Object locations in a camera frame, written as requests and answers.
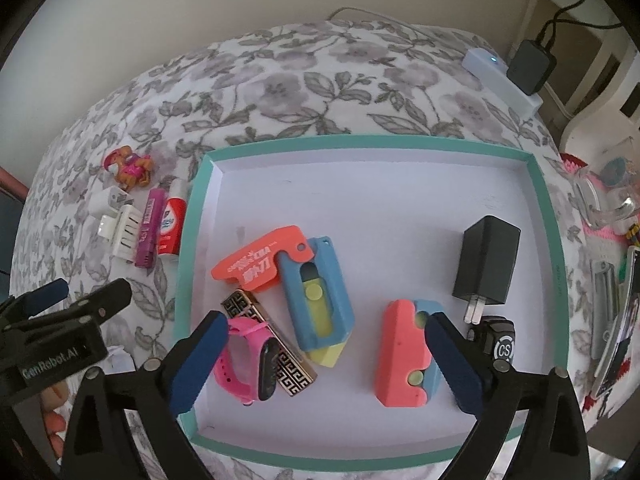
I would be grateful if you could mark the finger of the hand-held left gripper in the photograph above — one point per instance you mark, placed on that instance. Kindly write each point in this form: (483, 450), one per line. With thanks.
(45, 294)
(100, 300)

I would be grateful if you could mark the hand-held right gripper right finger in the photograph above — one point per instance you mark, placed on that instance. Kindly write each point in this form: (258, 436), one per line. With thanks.
(455, 365)

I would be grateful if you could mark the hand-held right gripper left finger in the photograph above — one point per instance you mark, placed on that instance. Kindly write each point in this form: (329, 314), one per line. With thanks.
(197, 365)

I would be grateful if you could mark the black toy car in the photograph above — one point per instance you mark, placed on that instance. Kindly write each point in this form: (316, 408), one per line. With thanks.
(497, 340)

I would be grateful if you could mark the coral and blue toy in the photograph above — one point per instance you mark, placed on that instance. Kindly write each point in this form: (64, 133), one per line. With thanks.
(400, 355)

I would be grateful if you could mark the pink wrist watch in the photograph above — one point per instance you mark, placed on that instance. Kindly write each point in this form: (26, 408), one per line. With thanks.
(245, 335)

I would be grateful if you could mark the white hair clip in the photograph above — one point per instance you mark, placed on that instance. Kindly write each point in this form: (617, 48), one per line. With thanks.
(125, 232)

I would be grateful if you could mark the purple lip balm tube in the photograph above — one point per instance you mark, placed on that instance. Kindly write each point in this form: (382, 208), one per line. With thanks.
(150, 227)

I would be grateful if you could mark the gold patterned lighter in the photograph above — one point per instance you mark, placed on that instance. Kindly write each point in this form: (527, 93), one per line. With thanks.
(292, 365)

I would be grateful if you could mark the white charger cube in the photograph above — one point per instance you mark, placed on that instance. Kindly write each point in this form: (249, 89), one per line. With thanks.
(111, 201)

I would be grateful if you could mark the small red bottle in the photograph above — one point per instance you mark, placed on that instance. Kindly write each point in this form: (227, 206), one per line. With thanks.
(172, 220)

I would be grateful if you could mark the black charger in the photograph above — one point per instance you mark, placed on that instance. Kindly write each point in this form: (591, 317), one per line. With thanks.
(487, 260)

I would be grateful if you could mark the orange plastic tool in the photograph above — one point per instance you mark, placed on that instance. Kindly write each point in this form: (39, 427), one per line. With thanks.
(255, 260)

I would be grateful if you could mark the blue and yellow utility knife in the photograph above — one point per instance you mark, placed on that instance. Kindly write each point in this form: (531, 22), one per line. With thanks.
(320, 310)

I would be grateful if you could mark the pink toy dog figure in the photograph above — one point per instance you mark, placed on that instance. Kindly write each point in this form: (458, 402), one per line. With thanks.
(127, 166)

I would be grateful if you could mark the teal-rimmed white tray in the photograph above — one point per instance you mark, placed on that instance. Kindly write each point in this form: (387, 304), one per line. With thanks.
(400, 200)

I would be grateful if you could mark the person's left hand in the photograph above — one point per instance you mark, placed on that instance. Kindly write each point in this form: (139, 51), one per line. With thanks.
(54, 410)

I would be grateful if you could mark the pink roll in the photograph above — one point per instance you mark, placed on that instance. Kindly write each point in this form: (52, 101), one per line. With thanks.
(12, 182)

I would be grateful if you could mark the silver clip beside phone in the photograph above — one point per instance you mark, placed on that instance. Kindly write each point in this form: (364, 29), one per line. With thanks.
(602, 310)

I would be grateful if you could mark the smartphone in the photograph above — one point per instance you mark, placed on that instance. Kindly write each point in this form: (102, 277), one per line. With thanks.
(622, 330)

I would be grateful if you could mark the clear glass cup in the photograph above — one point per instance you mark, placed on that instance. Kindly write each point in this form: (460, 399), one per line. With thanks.
(605, 195)

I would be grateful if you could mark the white power strip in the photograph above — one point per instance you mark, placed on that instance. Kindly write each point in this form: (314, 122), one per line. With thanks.
(495, 77)

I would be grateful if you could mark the black power adapter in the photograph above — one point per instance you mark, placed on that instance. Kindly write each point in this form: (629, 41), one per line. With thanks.
(531, 66)

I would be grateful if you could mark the white lattice furniture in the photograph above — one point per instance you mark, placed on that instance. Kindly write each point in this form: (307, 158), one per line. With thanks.
(607, 55)

